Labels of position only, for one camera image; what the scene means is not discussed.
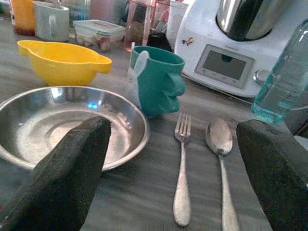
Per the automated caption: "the white mug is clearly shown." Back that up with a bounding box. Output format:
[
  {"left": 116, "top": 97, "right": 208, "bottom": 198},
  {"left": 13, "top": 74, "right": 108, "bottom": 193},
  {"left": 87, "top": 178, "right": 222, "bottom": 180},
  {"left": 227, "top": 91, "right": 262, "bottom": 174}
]
[{"left": 33, "top": 0, "right": 70, "bottom": 42}]

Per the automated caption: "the orange capped clear bottle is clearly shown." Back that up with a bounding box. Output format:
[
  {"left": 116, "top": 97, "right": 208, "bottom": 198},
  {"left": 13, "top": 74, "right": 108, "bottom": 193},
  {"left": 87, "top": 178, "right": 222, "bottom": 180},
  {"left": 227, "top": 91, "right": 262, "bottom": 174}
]
[{"left": 60, "top": 0, "right": 92, "bottom": 27}]

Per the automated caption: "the yellow plastic bowl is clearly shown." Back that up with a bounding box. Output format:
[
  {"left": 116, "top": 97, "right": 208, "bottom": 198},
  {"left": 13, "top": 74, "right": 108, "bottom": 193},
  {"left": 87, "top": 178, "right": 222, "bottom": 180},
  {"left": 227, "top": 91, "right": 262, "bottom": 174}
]
[{"left": 17, "top": 40, "right": 113, "bottom": 87}]

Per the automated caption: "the stainless steel plate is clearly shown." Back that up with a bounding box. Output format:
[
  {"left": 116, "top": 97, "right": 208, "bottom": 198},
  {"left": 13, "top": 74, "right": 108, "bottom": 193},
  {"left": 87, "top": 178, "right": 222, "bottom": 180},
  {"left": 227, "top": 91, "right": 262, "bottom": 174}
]
[{"left": 0, "top": 86, "right": 149, "bottom": 171}]

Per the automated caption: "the clear teal capped water bottle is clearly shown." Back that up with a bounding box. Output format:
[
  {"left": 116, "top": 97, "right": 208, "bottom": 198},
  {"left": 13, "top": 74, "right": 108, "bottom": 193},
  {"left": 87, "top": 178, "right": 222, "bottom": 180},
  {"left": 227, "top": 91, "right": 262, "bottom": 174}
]
[{"left": 251, "top": 19, "right": 308, "bottom": 125}]

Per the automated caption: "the silver spoon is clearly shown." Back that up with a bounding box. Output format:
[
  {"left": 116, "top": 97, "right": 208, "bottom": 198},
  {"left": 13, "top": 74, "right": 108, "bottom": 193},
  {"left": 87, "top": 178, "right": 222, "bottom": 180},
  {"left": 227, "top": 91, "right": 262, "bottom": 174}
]
[{"left": 205, "top": 117, "right": 241, "bottom": 231}]

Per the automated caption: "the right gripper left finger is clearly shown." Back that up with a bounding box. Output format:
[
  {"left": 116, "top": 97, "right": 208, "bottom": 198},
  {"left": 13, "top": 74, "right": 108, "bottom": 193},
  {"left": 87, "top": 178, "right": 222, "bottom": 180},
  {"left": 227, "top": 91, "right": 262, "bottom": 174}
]
[{"left": 0, "top": 116, "right": 112, "bottom": 231}]

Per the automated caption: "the silver fork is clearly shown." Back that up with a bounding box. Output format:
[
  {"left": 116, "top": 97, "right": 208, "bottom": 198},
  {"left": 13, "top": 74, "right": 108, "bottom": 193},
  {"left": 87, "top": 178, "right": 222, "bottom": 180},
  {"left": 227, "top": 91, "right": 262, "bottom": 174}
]
[{"left": 173, "top": 113, "right": 193, "bottom": 227}]

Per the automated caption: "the white kitchen machine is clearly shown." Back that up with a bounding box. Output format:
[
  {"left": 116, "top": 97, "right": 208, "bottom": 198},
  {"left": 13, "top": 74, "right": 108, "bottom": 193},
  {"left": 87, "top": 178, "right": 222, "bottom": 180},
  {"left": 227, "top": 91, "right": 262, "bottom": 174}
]
[{"left": 174, "top": 0, "right": 308, "bottom": 98}]

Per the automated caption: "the small black object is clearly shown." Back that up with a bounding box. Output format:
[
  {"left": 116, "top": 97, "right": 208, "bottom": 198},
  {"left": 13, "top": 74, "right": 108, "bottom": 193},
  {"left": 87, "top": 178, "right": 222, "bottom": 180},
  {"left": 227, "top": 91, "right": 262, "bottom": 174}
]
[{"left": 146, "top": 32, "right": 174, "bottom": 52}]

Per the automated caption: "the teal mug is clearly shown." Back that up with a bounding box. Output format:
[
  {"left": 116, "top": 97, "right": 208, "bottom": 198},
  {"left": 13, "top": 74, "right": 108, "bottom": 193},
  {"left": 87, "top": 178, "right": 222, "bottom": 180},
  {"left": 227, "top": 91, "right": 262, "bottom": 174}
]
[{"left": 129, "top": 45, "right": 186, "bottom": 118}]

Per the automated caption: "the orange sauce bottle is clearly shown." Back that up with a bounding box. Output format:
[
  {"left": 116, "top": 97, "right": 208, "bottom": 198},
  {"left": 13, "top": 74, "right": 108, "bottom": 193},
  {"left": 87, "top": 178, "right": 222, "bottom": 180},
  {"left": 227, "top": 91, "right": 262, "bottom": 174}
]
[{"left": 11, "top": 0, "right": 37, "bottom": 36}]

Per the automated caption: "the pink clear bottle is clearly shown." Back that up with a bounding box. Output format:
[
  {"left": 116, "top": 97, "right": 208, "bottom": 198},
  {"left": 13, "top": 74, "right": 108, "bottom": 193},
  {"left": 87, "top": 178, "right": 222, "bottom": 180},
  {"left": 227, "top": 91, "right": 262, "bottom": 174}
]
[{"left": 124, "top": 0, "right": 157, "bottom": 52}]

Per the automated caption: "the small clear lidded container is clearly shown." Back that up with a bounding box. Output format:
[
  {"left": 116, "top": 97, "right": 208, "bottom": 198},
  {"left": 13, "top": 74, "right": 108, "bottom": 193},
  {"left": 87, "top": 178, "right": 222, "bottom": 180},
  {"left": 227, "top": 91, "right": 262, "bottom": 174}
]
[{"left": 73, "top": 19, "right": 126, "bottom": 51}]

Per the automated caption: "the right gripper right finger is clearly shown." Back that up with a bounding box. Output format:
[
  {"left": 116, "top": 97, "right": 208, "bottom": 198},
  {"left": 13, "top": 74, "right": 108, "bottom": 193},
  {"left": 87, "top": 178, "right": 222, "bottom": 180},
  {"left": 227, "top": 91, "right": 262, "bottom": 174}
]
[{"left": 236, "top": 119, "right": 308, "bottom": 231}]

